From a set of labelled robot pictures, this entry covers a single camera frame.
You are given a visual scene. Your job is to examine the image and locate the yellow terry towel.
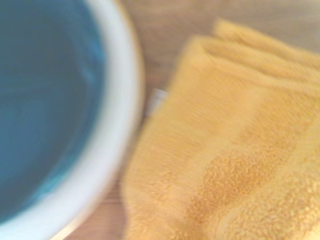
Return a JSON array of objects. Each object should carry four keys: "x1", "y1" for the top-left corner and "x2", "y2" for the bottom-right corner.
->
[{"x1": 122, "y1": 17, "x2": 320, "y2": 240}]

